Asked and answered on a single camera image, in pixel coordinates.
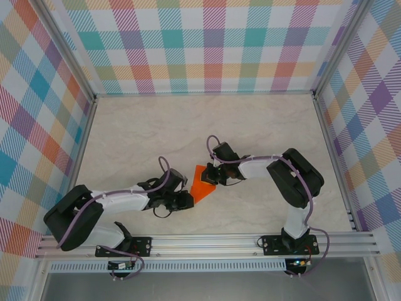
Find orange paper sheet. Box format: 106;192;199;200
189;164;217;204

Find grey metal panel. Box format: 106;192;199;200
40;272;375;301

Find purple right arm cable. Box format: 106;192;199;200
206;135;330;280

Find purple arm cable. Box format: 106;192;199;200
55;156;189;282
206;135;330;280

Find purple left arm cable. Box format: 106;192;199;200
55;156;189;282

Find long aluminium mounting rail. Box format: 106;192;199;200
34;231;382;260

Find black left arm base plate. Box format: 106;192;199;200
95;236;154;258

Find perforated metal cable tray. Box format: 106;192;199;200
49;258;288;273

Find aluminium frame cross bar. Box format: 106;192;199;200
93;90;317;98

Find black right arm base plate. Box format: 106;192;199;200
261;234;320;256

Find aluminium frame side rail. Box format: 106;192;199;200
55;95;98;236
312;95;360;233

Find aluminium frame post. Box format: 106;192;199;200
312;0;378;101
29;0;98;104

